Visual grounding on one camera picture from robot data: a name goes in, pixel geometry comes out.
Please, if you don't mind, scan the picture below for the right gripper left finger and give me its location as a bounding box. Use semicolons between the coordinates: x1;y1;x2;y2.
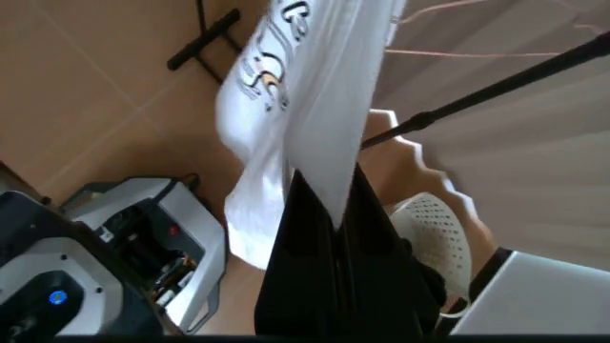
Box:
254;169;342;337

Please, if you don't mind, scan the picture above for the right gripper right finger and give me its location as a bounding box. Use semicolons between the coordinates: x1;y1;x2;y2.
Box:
335;162;442;337

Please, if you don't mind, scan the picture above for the white printed t-shirt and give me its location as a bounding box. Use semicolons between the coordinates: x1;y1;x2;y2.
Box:
213;0;409;272

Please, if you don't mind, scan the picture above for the pink clothes hanger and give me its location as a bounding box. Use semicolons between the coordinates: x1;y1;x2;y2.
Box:
397;0;492;25

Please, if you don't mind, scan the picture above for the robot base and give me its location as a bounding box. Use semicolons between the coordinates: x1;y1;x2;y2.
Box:
0;175;231;337

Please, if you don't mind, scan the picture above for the white laundry basket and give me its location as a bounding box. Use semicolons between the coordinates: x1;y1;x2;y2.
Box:
388;192;474;320

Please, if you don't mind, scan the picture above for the black clothes rack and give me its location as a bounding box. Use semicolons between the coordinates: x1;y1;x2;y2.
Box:
166;0;610;151

